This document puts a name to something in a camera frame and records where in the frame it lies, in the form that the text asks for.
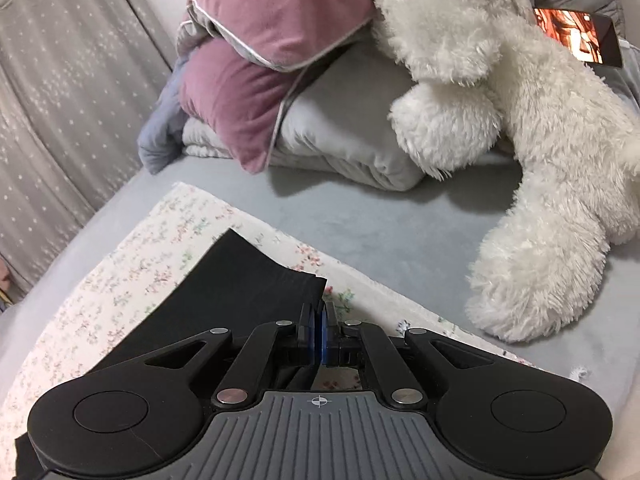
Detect grey bed sheet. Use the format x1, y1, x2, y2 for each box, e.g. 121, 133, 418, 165
0, 152, 640, 480

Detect blue-grey cloth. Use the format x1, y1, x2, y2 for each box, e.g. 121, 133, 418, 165
137, 54, 195, 176

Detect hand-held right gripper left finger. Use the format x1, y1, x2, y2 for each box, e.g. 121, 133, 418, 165
143, 303, 321, 408

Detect black pants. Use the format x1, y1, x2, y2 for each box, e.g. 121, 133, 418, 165
14, 228, 329, 480

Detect floral printed cloth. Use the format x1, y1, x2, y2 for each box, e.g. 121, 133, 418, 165
0, 182, 593, 480

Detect white plush toy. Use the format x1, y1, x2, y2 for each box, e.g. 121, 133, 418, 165
370, 0, 640, 344

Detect folded grey white blanket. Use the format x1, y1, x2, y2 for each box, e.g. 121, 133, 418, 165
181, 52, 442, 192

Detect black smartphone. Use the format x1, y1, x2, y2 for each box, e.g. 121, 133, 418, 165
532, 7, 625, 70

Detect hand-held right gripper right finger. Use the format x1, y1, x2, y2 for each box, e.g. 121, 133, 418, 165
323, 301, 494, 409

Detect grey star-print curtain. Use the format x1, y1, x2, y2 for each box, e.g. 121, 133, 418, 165
0, 0, 175, 303

